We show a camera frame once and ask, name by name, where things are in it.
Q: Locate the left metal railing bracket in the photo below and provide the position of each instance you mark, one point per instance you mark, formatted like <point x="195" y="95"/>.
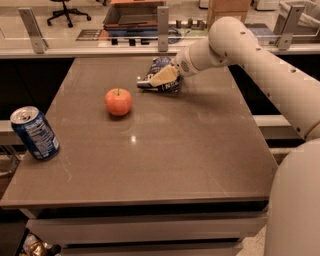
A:
<point x="38" y="42"/>

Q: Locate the metal railing bracket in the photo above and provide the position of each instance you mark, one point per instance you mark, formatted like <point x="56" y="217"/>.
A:
<point x="162" y="28"/>
<point x="293" y="17"/>
<point x="38" y="42"/>

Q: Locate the dark open tray box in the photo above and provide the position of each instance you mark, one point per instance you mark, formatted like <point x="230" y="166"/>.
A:
<point x="134" y="14"/>

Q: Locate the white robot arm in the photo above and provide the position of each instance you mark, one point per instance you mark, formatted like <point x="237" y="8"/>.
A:
<point x="293" y="222"/>

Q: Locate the right metal railing bracket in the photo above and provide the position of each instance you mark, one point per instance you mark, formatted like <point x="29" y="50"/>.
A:
<point x="293" y="17"/>

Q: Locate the black office chair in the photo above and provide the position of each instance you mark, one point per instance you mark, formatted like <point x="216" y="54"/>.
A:
<point x="66" y="12"/>

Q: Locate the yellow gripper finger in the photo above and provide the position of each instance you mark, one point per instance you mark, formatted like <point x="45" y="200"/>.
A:
<point x="167" y="74"/>

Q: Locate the grey table drawer unit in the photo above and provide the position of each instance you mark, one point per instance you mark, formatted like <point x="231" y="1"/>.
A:
<point x="190" y="229"/>

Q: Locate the middle metal railing bracket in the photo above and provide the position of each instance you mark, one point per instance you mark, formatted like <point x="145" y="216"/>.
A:
<point x="162" y="28"/>

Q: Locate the blue soda can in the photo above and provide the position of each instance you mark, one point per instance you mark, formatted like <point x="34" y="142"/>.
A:
<point x="34" y="130"/>

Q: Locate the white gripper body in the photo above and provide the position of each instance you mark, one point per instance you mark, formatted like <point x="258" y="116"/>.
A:
<point x="182" y="65"/>

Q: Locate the red apple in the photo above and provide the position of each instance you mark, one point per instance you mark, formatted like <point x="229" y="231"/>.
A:
<point x="118" y="101"/>

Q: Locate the cardboard box with label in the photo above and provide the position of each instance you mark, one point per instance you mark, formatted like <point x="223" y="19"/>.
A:
<point x="223" y="8"/>

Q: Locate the blue chip bag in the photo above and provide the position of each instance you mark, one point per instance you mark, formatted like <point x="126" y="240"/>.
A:
<point x="158" y="64"/>

